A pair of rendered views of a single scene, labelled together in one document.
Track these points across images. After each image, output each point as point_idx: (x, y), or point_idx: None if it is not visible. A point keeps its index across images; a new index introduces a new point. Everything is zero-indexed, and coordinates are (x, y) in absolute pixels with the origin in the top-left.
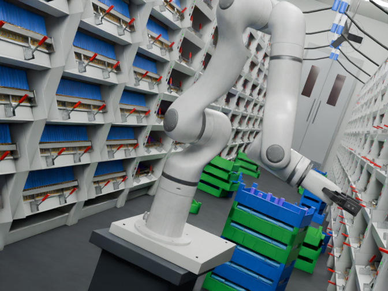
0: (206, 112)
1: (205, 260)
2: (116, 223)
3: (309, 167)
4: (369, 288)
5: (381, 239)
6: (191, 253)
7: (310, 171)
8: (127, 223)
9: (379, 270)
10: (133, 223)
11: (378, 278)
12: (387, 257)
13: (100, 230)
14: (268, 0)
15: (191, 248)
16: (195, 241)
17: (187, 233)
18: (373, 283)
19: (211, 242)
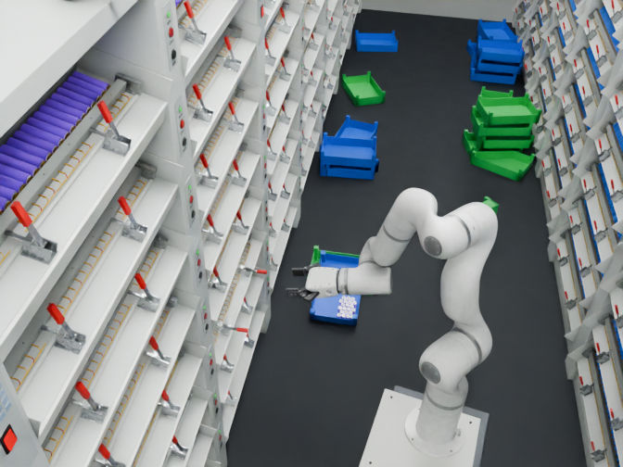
0: (453, 332)
1: (382, 397)
2: (476, 419)
3: (339, 270)
4: (211, 427)
5: (187, 455)
6: (397, 402)
7: (337, 269)
8: (469, 428)
9: (216, 396)
10: (466, 435)
11: (218, 393)
12: (217, 377)
13: (486, 421)
14: (450, 213)
15: (400, 415)
16: (400, 436)
17: (412, 442)
18: (216, 409)
19: (386, 448)
